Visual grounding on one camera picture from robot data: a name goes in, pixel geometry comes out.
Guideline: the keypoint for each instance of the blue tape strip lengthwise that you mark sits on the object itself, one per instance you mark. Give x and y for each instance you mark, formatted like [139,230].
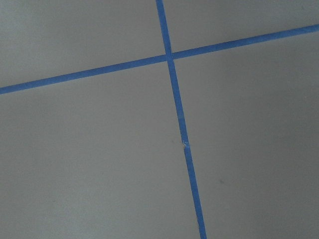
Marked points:
[181,119]

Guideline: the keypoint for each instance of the blue tape strip crosswise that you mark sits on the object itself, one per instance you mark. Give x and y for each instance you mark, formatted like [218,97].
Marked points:
[159,59]

